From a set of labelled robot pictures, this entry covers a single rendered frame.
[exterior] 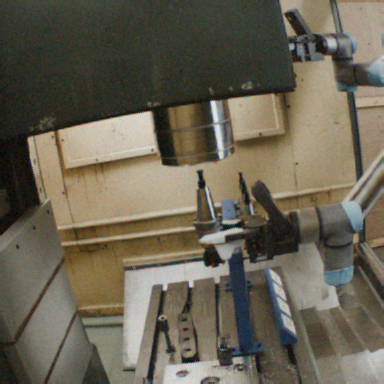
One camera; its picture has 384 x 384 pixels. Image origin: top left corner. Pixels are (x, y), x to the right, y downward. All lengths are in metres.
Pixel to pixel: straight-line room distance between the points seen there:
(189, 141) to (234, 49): 0.20
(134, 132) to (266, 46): 1.24
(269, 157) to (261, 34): 1.23
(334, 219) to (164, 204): 1.17
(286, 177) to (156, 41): 1.32
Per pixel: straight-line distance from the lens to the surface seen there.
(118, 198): 2.11
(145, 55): 0.87
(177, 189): 2.07
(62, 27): 0.90
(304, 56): 1.37
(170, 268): 2.17
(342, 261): 1.09
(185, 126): 0.92
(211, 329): 1.54
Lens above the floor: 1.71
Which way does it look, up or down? 15 degrees down
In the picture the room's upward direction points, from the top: 10 degrees counter-clockwise
